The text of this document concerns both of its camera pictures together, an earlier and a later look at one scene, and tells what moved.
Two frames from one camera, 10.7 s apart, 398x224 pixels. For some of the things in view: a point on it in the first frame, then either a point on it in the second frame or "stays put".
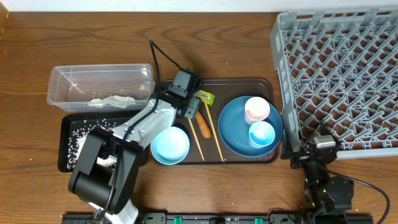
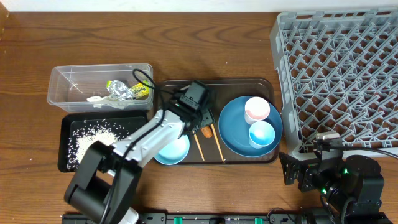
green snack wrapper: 205,96 -> 120,90
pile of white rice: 77,137 stays put
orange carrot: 203,124 stays put
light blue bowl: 171,147 stays put
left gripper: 193,107 -> 209,119
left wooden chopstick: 196,140 stays put
